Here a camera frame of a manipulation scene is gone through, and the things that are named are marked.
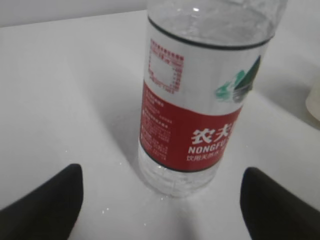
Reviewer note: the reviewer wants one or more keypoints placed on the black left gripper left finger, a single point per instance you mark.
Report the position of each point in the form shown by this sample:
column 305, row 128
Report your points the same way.
column 49, row 212

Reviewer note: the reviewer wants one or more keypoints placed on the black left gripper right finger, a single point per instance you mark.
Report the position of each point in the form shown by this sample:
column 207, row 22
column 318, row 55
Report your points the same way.
column 270, row 212

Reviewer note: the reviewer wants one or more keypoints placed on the white paper cup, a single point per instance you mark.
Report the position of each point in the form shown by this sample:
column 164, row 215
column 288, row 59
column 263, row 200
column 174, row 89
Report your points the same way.
column 312, row 101

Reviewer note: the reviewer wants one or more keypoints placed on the Nongfu Spring water bottle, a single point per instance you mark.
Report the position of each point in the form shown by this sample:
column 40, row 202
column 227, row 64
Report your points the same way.
column 201, row 60

